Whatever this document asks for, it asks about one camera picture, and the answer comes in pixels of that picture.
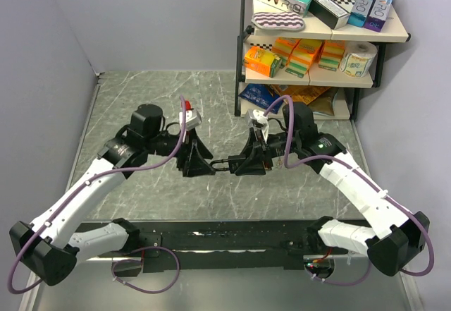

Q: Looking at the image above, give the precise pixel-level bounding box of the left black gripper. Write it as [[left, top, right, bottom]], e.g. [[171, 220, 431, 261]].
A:
[[145, 126, 216, 176]]

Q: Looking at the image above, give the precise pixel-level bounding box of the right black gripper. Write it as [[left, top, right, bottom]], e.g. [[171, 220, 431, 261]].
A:
[[233, 126, 300, 176]]

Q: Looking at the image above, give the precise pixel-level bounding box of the black padlock with keys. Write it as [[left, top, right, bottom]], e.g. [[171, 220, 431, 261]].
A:
[[209, 155, 246, 173]]

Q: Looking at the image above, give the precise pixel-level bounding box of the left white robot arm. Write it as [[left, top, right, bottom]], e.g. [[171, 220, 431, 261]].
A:
[[9, 102, 214, 286]]

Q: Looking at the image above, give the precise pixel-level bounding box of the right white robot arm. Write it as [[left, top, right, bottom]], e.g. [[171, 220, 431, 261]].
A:
[[229, 102, 435, 276]]

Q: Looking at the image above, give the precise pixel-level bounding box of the blue snack bag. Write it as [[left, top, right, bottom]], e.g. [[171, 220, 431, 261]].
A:
[[239, 83, 280, 110]]

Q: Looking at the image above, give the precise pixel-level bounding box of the orange snack bag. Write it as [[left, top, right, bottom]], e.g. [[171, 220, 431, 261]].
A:
[[269, 85, 330, 104]]

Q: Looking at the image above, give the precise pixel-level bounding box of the dark brown snack bag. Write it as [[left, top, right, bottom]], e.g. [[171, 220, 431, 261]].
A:
[[309, 87, 338, 116]]

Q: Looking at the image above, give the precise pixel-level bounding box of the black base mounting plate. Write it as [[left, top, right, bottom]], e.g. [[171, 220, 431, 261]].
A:
[[75, 219, 367, 275]]

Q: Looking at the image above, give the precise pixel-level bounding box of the orange carton box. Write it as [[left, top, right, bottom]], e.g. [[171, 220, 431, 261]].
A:
[[244, 47, 282, 78]]

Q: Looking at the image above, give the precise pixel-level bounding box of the left sponge pack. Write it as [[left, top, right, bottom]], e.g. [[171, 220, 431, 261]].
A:
[[271, 37, 299, 68]]

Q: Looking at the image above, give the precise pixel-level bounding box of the sponge pack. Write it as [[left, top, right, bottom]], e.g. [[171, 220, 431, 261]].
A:
[[318, 40, 345, 71], [271, 37, 299, 68], [285, 39, 323, 78]]

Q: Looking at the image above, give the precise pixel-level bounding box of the middle sponge pack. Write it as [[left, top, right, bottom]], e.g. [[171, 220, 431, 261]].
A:
[[285, 39, 323, 78]]

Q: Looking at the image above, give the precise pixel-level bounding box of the right sponge pack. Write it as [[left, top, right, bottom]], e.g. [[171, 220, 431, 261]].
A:
[[318, 40, 345, 71]]

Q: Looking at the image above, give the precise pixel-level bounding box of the striped sleep mask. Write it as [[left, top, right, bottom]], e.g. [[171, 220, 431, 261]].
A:
[[251, 12, 306, 32]]

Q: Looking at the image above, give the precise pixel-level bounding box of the toilet paper roll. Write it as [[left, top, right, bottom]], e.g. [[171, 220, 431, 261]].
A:
[[339, 41, 378, 78]]

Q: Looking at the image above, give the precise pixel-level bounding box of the black white carton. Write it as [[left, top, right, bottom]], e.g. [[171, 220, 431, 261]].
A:
[[309, 0, 350, 30]]

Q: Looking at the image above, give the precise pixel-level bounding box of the blue toothpaste box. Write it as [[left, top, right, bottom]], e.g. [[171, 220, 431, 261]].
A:
[[347, 0, 375, 28]]

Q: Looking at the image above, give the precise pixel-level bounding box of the purple toothpaste box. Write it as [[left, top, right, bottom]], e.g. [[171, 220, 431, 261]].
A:
[[364, 0, 393, 32]]

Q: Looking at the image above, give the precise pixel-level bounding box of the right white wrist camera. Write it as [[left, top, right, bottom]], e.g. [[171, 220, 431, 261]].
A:
[[245, 109, 269, 141]]

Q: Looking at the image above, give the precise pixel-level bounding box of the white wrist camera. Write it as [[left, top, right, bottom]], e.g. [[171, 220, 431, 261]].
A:
[[185, 100, 202, 131], [245, 109, 269, 141]]

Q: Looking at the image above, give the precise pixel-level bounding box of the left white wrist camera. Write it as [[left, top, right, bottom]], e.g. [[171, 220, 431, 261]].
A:
[[185, 100, 202, 131]]

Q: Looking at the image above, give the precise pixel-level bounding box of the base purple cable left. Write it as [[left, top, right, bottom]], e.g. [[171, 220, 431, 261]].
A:
[[111, 246, 181, 294]]

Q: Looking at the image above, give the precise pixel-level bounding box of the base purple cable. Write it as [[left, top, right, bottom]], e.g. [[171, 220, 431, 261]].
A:
[[111, 246, 181, 294], [304, 254, 371, 288]]

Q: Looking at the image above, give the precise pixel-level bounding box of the black frame beige shelf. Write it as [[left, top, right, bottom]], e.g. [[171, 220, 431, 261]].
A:
[[234, 0, 411, 120]]

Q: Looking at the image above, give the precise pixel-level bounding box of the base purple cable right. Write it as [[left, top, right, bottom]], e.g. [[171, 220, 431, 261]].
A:
[[304, 254, 371, 288]]

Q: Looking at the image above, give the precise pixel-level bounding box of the aluminium frame rail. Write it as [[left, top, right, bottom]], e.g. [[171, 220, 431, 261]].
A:
[[18, 268, 47, 311]]

